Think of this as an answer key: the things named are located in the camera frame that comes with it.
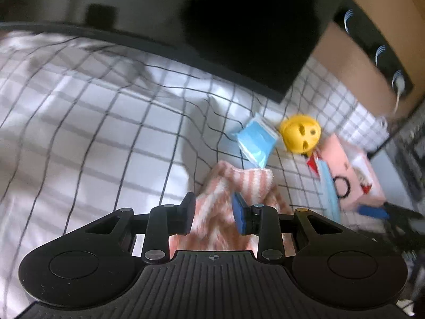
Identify orange white striped towel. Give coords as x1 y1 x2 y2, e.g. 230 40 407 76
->
169 161 292 255

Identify red soft pouch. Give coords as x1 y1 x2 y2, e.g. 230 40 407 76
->
307 151 321 177

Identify pink storage box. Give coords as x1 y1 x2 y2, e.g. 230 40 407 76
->
319 134 386 211

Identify blue face mask stack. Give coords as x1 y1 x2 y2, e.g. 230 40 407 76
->
316 159 341 223

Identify blue white tissue pack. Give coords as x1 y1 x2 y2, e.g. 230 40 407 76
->
235 113 279 169

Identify yellow plastic toy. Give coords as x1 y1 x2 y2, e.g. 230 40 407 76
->
279 115 322 156

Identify white grid tablecloth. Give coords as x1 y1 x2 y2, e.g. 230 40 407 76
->
1 32 389 318

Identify dark monitor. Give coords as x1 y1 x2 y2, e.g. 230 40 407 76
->
180 0 342 102

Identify black hair tie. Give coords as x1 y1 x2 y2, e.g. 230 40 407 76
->
331 175 353 200

